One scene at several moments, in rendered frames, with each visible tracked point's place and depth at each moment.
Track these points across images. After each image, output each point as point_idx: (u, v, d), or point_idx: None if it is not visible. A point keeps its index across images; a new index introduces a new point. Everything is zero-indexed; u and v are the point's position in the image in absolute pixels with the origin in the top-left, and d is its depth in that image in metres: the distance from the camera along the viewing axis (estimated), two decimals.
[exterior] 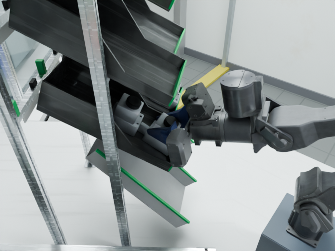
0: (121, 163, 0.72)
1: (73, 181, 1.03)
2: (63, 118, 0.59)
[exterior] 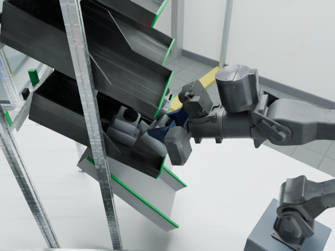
0: (112, 170, 0.74)
1: (67, 185, 1.05)
2: (54, 127, 0.61)
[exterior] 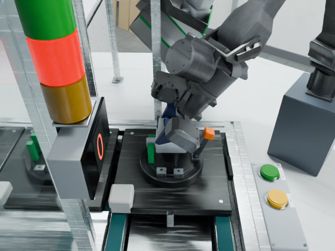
0: None
1: (102, 92, 1.12)
2: None
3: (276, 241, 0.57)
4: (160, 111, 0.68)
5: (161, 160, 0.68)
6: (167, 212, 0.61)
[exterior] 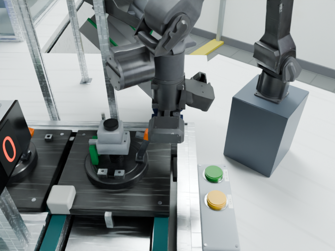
0: None
1: (69, 93, 1.12)
2: None
3: (209, 242, 0.57)
4: (104, 113, 0.68)
5: (105, 162, 0.69)
6: (105, 213, 0.61)
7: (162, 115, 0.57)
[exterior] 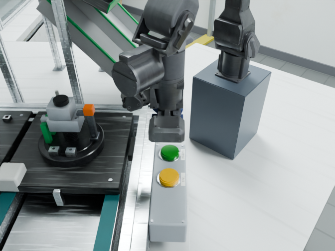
0: None
1: (41, 79, 1.11)
2: None
3: (156, 218, 0.56)
4: (58, 91, 0.67)
5: (60, 140, 0.68)
6: (54, 190, 0.60)
7: None
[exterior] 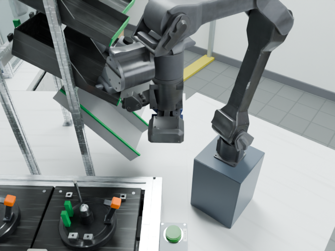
0: (84, 106, 0.88)
1: (52, 136, 1.19)
2: (32, 61, 0.75)
3: None
4: None
5: None
6: None
7: None
